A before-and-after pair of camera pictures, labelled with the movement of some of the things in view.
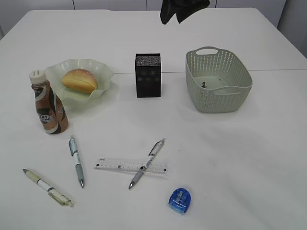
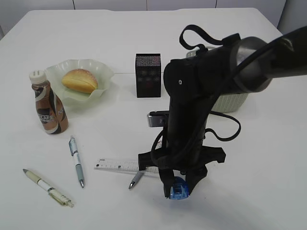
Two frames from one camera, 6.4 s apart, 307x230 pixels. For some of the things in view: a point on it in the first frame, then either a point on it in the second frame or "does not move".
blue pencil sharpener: [180, 201] → [179, 189]
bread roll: [79, 80] does not move
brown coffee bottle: [51, 110] does not move
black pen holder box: [148, 75] does not move
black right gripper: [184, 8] → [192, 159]
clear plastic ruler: [130, 165] does not move
